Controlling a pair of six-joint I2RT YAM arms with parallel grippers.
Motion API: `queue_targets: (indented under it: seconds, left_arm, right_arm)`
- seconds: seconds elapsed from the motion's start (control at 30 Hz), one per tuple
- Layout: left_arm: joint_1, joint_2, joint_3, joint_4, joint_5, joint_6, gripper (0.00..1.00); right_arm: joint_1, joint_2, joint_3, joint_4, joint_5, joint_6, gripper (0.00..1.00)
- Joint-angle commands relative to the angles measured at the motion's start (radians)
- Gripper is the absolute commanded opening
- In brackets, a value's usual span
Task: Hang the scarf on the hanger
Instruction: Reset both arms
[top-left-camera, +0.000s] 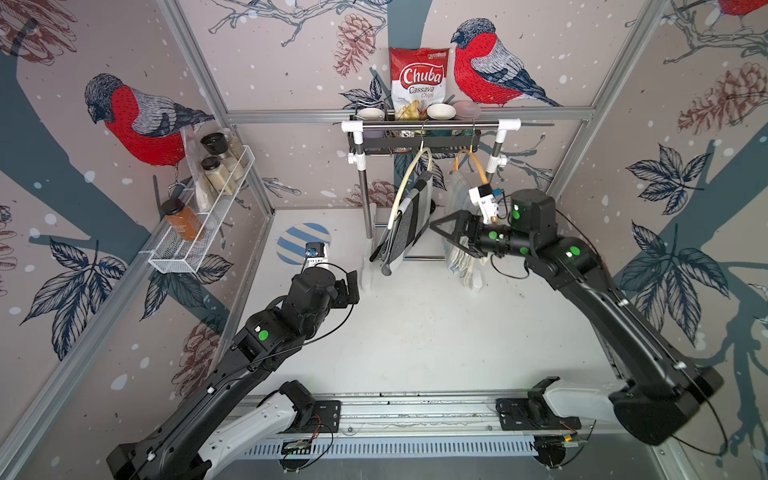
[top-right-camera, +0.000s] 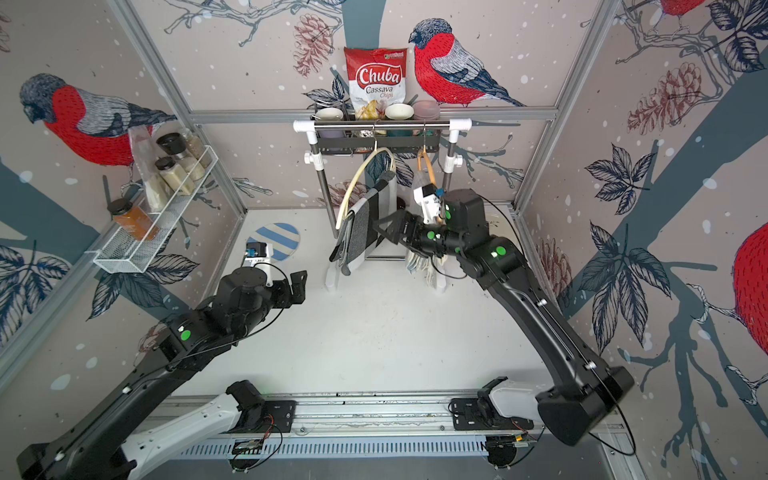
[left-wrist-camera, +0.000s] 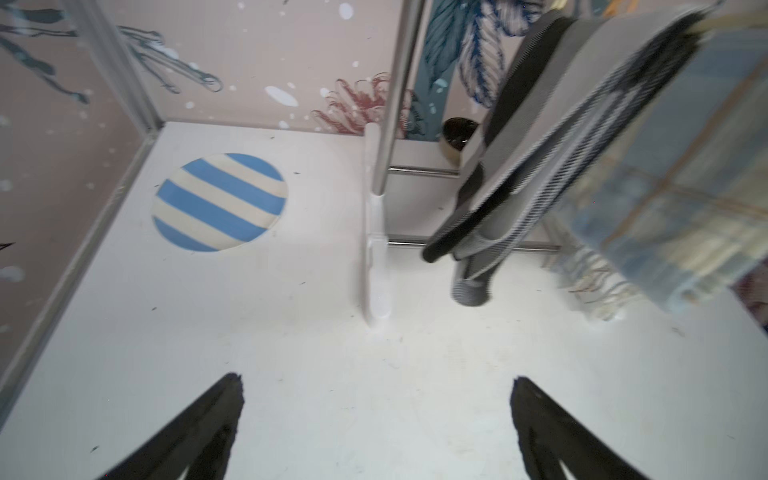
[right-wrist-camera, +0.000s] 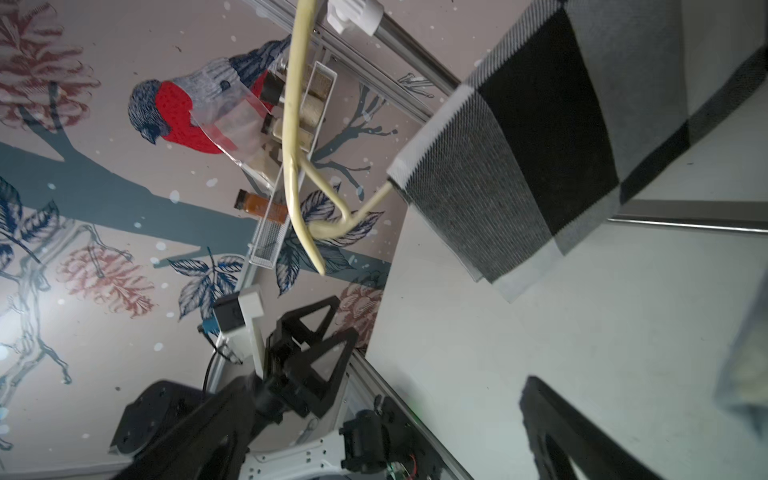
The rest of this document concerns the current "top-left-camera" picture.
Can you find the clear plastic bag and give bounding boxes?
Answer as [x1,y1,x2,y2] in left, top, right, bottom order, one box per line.
[181,127,245,213]

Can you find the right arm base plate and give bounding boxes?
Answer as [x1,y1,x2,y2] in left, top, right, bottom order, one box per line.
[495,398,582,431]

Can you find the orange spice jar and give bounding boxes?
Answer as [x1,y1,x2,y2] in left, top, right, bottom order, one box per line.
[160,198,203,242]

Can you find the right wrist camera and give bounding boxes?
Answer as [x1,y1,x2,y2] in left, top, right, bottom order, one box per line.
[468,183,500,225]

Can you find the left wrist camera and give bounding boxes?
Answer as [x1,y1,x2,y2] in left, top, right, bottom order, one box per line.
[302,241,330,270]

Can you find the white wire spice rack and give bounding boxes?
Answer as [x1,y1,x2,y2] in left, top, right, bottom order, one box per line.
[148,143,256,275]

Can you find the black wall shelf basket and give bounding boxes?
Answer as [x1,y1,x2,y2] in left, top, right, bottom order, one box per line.
[340,119,482,155]

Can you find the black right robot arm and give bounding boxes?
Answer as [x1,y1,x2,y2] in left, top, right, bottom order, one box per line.
[430,189,724,446]

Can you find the blue striped round plate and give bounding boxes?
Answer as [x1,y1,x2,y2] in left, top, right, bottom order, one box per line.
[276,223,331,266]

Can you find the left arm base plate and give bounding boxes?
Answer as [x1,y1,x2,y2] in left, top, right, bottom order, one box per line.
[281,400,342,434]

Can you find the red Chuba chips bag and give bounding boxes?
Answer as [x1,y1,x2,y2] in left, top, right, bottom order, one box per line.
[389,48,450,120]

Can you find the black lid spice jar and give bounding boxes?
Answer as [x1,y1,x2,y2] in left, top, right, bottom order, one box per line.
[200,132,245,180]
[200,156,236,196]

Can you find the white steel clothes rack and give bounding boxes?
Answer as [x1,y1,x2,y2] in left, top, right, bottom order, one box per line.
[340,117,523,292]

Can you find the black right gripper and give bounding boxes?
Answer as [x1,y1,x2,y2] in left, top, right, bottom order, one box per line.
[432,216,538,265]

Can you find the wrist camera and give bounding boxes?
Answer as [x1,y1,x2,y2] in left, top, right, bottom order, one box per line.
[302,241,330,270]
[468,183,500,225]

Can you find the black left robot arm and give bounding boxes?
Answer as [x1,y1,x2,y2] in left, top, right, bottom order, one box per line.
[107,266,360,479]

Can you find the black grey checkered scarf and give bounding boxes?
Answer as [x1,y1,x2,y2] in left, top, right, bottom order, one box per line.
[370,172,434,276]

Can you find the orange wooden hanger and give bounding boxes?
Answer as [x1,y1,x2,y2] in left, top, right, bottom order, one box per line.
[452,126,490,185]

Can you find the cream wooden hanger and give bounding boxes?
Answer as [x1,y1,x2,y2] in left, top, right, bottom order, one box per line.
[387,120,434,231]

